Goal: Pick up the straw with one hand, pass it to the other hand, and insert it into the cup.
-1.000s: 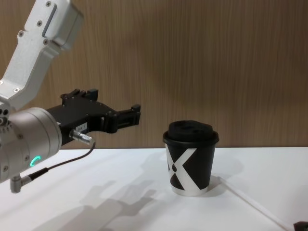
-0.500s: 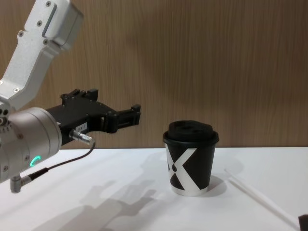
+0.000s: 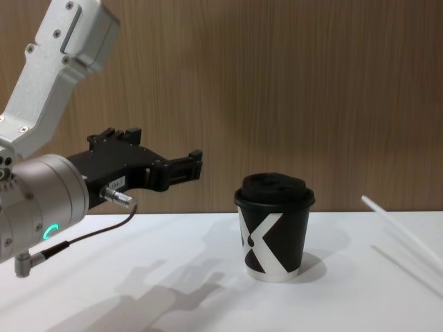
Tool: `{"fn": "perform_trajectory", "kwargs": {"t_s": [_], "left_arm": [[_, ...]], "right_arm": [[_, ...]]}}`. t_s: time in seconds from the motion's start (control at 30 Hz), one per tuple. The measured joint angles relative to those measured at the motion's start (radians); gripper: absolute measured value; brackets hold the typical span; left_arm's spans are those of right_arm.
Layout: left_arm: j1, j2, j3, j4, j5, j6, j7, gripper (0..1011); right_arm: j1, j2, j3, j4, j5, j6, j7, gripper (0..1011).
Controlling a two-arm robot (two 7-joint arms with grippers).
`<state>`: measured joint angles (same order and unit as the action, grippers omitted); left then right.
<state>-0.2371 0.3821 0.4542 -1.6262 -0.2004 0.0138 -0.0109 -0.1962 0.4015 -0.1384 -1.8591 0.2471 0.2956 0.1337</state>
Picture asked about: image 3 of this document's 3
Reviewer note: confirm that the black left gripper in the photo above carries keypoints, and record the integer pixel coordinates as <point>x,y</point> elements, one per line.
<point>114,160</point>

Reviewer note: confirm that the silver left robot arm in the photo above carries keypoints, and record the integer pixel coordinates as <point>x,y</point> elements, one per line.
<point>41,193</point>

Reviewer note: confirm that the black plastic cup lid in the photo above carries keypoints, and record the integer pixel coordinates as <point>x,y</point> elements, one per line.
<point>273,190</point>

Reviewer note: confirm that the black and white paper cup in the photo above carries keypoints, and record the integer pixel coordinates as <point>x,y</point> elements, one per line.
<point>273,242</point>

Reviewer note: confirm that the white plastic straw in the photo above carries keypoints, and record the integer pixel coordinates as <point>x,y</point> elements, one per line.
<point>401,231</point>

